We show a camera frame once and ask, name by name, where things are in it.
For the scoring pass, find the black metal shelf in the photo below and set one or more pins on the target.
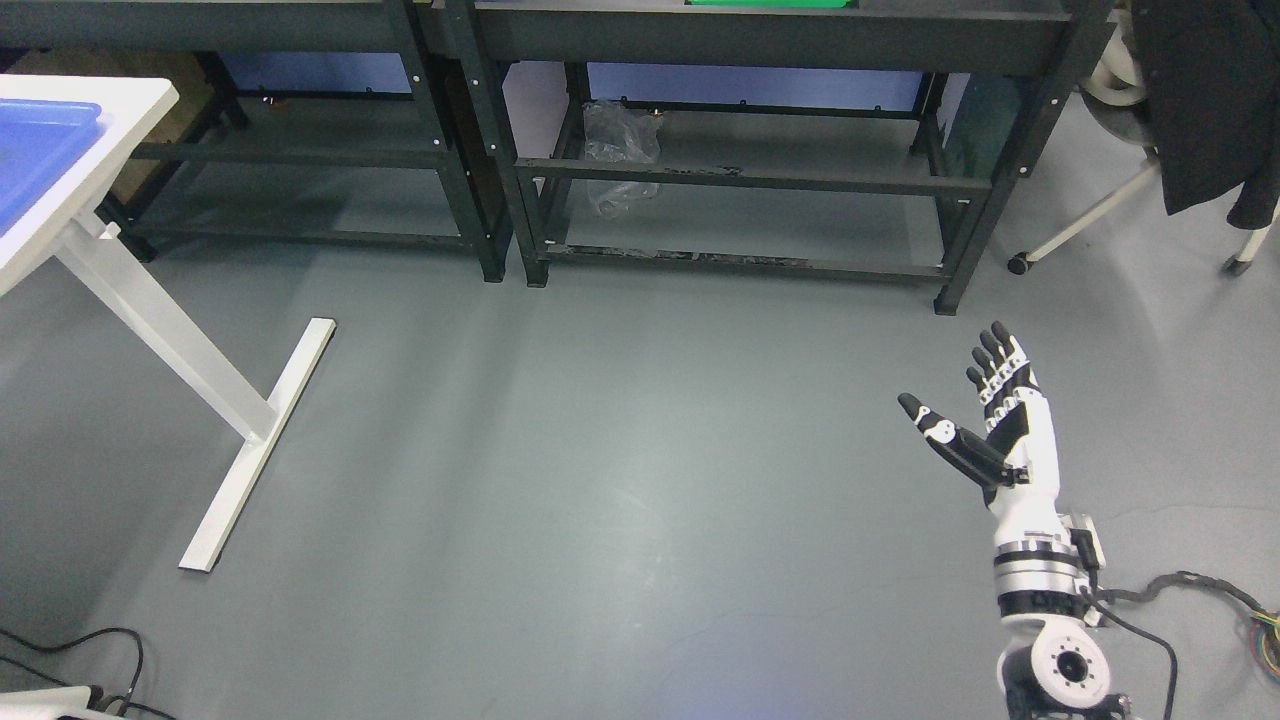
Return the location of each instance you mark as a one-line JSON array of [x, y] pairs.
[[398, 169], [1041, 47]]

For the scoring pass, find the blue plastic tray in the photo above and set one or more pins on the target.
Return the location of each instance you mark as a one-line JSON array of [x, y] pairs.
[[40, 141]]

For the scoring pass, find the white chair with wheels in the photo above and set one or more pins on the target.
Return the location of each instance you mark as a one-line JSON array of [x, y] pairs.
[[1117, 160]]

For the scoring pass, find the white table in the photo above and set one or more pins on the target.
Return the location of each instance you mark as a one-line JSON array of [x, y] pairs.
[[63, 225]]

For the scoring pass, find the black left metal shelf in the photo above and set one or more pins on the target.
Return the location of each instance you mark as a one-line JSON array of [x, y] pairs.
[[398, 169]]

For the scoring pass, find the black jacket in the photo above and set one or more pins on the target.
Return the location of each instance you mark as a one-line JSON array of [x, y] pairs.
[[1210, 70]]

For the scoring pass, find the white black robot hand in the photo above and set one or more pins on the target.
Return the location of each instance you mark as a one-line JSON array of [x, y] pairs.
[[1015, 462]]

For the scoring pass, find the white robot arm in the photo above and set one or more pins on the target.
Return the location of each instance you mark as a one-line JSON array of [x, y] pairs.
[[1053, 667]]

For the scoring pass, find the clear plastic bag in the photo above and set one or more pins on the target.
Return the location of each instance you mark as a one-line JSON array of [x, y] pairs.
[[615, 134]]

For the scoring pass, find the green plastic tray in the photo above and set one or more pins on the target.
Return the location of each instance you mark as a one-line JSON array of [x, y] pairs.
[[785, 4]]

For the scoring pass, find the black right metal shelf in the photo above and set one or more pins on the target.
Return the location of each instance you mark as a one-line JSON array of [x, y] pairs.
[[1041, 47]]

